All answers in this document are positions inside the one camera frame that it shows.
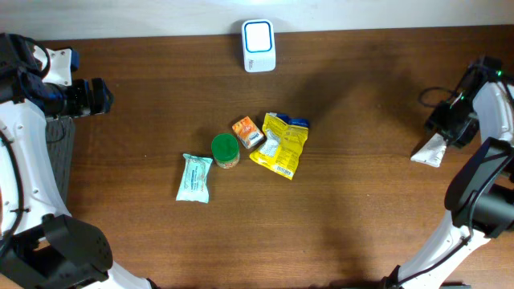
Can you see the teal wipes packet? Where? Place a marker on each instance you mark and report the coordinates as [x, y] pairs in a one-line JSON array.
[[193, 185]]

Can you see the dark grey plastic basket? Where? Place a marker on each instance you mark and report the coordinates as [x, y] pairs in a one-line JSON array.
[[60, 135]]

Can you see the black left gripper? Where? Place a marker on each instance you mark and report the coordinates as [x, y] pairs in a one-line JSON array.
[[84, 106]]

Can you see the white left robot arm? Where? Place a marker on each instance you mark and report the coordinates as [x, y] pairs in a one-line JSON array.
[[42, 245]]

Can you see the orange small carton box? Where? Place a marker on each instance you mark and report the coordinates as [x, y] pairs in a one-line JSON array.
[[247, 132]]

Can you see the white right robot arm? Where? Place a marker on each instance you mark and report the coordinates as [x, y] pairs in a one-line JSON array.
[[476, 208]]

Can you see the white barcode scanner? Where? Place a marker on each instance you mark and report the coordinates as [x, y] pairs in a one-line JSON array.
[[258, 43]]

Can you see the yellow snack bag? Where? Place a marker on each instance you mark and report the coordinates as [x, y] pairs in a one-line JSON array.
[[284, 144]]

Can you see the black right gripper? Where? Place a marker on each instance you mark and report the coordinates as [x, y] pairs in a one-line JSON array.
[[438, 120]]

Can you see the green lid jar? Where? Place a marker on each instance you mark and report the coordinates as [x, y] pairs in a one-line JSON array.
[[225, 150]]

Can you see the white tube with cork cap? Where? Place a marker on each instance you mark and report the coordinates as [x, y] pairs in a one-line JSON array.
[[431, 152]]

